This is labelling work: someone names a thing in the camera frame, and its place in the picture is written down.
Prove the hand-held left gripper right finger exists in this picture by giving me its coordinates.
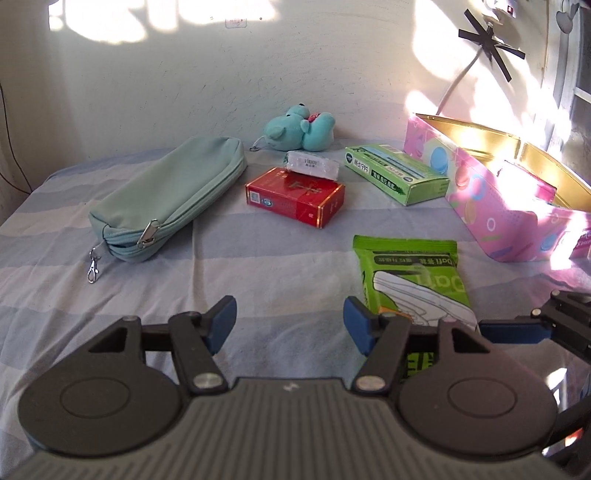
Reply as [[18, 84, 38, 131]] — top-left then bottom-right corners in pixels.
[[344, 296, 497, 394]]

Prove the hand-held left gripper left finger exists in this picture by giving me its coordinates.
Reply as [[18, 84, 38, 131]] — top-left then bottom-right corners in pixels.
[[85, 296, 237, 394]]

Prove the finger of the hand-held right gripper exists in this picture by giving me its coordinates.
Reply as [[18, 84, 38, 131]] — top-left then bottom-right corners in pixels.
[[479, 310, 561, 345]]

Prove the green snack packet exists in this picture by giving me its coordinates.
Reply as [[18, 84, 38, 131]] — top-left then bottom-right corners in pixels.
[[353, 235, 478, 379]]

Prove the pink patterned tin box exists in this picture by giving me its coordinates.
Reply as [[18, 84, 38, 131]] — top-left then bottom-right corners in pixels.
[[404, 112, 591, 263]]

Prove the teal fabric pencil case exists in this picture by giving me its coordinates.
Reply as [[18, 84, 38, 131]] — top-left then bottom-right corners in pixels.
[[88, 136, 247, 284]]

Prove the red cardboard box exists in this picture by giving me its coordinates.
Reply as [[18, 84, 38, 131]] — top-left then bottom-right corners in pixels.
[[245, 167, 346, 229]]

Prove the green cardboard box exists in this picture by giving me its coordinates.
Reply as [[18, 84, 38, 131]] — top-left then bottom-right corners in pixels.
[[344, 143, 451, 206]]

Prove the small white packet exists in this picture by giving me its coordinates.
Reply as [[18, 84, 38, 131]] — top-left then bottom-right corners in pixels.
[[283, 151, 340, 181]]

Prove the teal plush toy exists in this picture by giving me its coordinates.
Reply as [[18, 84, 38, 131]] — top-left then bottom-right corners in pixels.
[[250, 104, 337, 153]]

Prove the blue striped bed sheet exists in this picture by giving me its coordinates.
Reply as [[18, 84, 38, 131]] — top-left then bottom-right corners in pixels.
[[0, 137, 591, 480]]

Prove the black tape cross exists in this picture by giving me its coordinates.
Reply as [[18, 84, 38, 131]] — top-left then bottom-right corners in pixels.
[[458, 9, 527, 83]]

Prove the white round knob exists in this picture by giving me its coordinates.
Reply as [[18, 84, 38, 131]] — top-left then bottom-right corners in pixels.
[[555, 0, 581, 34]]

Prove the white power strip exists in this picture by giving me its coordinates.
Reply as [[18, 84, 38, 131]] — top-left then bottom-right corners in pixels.
[[482, 0, 519, 20]]

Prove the white frame rail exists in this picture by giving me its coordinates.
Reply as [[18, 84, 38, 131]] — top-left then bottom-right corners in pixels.
[[551, 0, 591, 155]]

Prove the thin dark cable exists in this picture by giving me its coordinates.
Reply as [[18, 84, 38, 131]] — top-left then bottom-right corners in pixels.
[[0, 83, 34, 195]]

